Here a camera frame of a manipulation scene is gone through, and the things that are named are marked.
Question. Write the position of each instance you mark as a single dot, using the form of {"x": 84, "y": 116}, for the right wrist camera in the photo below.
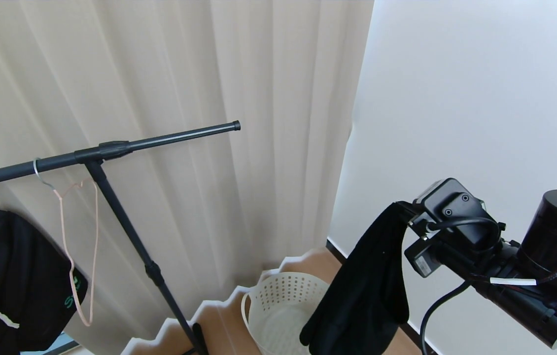
{"x": 451, "y": 212}

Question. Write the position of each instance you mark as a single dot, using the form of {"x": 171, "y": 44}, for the beige curtain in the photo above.
{"x": 209, "y": 74}

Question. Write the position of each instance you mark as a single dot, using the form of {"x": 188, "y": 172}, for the heap of clothes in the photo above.
{"x": 367, "y": 296}

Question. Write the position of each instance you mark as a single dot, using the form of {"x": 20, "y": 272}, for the black garment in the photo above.
{"x": 12, "y": 276}

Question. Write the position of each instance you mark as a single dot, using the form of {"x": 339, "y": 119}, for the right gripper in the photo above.
{"x": 505, "y": 291}

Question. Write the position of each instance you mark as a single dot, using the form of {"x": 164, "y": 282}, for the white laundry basket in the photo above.
{"x": 278, "y": 315}

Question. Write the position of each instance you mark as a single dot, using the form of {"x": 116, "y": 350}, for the black clothes rack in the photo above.
{"x": 111, "y": 149}

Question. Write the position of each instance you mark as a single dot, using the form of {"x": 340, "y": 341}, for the window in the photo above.
{"x": 61, "y": 342}

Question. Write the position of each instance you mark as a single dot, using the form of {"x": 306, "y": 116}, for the pink clothes hanger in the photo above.
{"x": 96, "y": 217}

